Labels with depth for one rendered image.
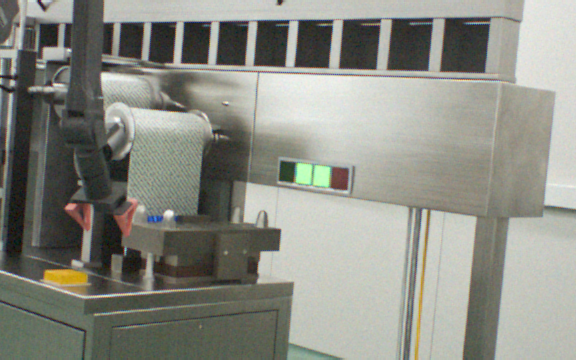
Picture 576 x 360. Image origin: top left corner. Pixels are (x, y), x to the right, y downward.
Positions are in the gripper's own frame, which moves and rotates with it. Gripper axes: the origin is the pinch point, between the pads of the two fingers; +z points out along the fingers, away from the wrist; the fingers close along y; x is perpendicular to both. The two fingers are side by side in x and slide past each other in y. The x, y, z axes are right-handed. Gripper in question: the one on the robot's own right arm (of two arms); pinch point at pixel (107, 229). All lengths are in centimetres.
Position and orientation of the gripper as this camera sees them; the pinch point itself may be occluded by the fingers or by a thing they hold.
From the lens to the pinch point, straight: 213.3
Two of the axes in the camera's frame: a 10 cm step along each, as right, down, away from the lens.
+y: -9.2, -1.0, 3.7
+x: -3.7, 5.0, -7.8
